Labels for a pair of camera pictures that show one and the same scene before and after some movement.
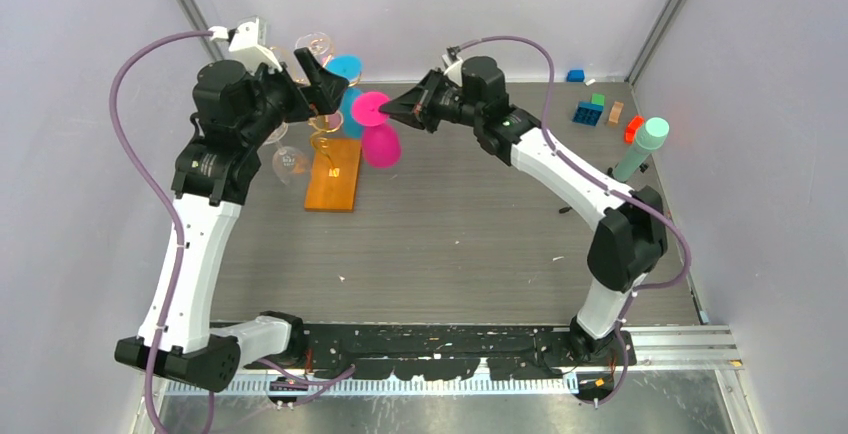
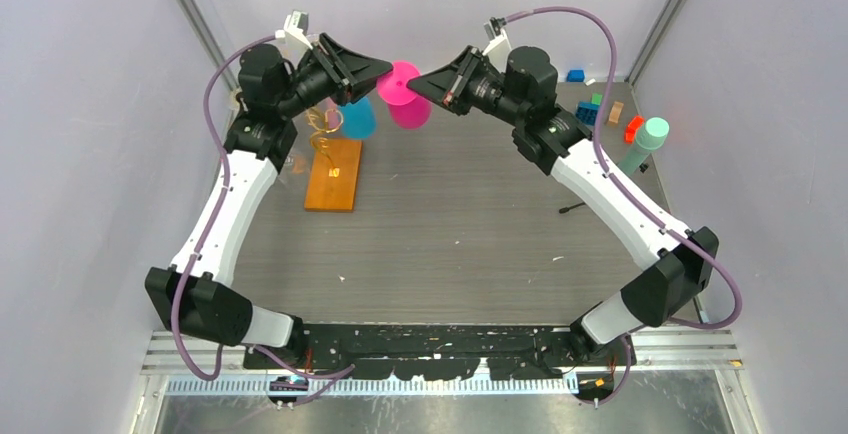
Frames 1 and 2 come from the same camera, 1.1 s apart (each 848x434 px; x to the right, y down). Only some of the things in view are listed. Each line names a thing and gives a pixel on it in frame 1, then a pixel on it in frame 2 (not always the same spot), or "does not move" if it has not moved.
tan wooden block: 615,111 does not move
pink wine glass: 381,144 to 409,109
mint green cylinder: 651,136 does not move
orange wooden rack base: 333,174 does not move
